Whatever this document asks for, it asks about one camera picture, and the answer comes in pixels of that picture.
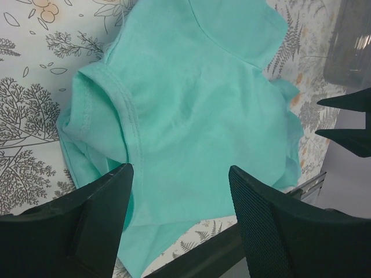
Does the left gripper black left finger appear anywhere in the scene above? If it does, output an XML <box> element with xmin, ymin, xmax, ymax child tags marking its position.
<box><xmin>1</xmin><ymin>164</ymin><xmax>134</xmax><ymax>277</ymax></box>

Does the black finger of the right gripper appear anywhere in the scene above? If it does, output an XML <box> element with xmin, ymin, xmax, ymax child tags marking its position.
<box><xmin>317</xmin><ymin>88</ymin><xmax>371</xmax><ymax>112</ymax></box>
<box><xmin>315</xmin><ymin>129</ymin><xmax>370</xmax><ymax>158</ymax></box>

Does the floral patterned table mat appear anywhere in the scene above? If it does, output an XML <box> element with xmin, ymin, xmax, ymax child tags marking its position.
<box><xmin>1</xmin><ymin>1</ymin><xmax>343</xmax><ymax>277</ymax></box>

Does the teal t shirt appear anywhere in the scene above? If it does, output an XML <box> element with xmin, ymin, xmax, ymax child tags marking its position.
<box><xmin>56</xmin><ymin>1</ymin><xmax>303</xmax><ymax>277</ymax></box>

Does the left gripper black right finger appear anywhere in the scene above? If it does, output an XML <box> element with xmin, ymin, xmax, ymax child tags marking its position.
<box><xmin>228</xmin><ymin>166</ymin><xmax>370</xmax><ymax>277</ymax></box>

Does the clear plastic bin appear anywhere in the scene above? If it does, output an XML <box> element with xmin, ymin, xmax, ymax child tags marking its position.
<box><xmin>323</xmin><ymin>0</ymin><xmax>370</xmax><ymax>89</ymax></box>

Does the aluminium frame rail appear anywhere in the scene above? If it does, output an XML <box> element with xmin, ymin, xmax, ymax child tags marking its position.
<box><xmin>286</xmin><ymin>171</ymin><xmax>327</xmax><ymax>201</ymax></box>

